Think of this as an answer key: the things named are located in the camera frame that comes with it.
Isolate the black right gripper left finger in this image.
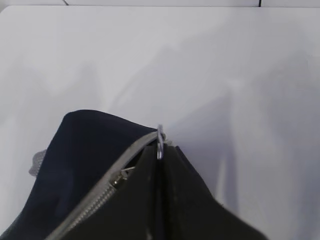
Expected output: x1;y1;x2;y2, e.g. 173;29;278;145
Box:
64;145;157;240

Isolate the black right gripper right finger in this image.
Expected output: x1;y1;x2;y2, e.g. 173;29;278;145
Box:
161;145;266;240

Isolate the navy blue lunch bag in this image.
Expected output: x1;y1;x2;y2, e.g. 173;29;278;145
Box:
1;110;168;240

